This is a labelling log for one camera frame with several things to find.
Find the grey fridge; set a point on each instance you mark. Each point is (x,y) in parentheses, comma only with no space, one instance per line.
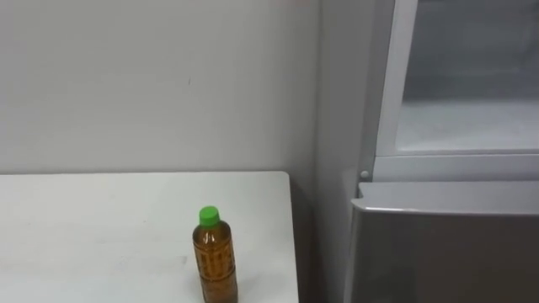
(442,252)

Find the tea bottle with green cap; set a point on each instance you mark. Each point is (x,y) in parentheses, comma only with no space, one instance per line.
(215,261)

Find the white desk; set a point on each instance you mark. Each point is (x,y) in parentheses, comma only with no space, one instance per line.
(105,235)

